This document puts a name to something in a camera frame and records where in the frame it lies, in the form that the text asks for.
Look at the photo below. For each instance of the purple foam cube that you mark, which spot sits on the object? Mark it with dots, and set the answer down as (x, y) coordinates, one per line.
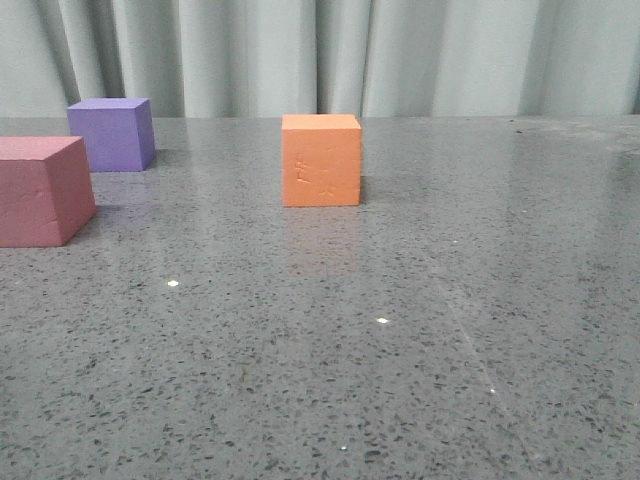
(118, 132)

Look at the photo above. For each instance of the orange foam cube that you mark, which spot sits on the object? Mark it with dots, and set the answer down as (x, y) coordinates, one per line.
(321, 160)

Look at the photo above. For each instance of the grey-green curtain backdrop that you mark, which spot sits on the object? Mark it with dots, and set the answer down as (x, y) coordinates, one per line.
(203, 59)

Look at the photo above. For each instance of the pink foam cube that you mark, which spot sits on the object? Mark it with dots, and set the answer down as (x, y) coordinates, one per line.
(46, 190)

